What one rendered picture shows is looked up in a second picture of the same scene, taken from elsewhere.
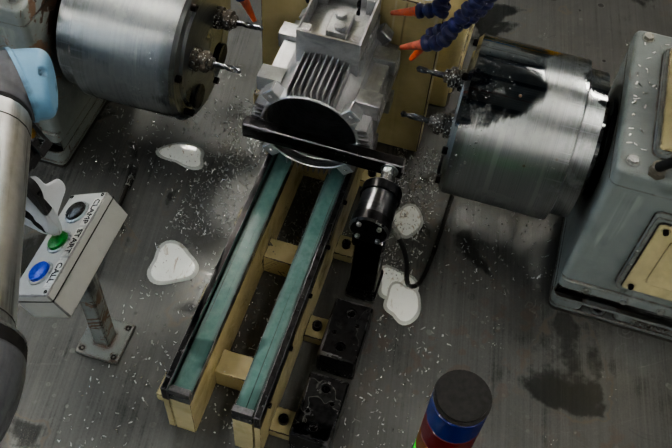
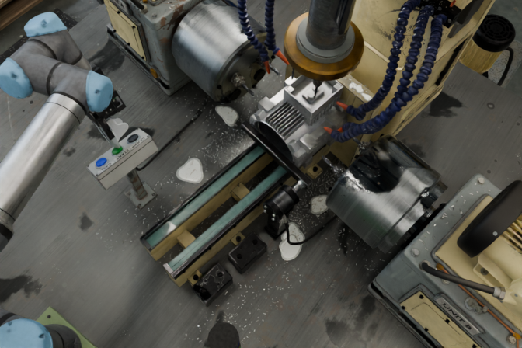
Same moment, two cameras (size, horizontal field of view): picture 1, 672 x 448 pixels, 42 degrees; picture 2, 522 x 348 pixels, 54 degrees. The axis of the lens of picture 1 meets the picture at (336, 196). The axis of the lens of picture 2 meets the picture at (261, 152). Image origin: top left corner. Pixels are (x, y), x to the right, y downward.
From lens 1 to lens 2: 0.43 m
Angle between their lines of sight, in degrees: 18
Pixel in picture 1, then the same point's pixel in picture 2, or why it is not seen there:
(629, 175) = (408, 259)
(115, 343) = (144, 199)
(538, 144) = (375, 214)
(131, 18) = (206, 47)
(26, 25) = (157, 29)
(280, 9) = not seen: hidden behind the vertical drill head
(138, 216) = (189, 138)
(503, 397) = (311, 323)
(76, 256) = (120, 162)
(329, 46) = (297, 105)
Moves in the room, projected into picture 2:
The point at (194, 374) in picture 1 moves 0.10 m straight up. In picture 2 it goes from (158, 238) to (152, 227)
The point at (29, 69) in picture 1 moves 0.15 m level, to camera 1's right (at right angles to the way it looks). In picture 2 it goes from (92, 88) to (152, 127)
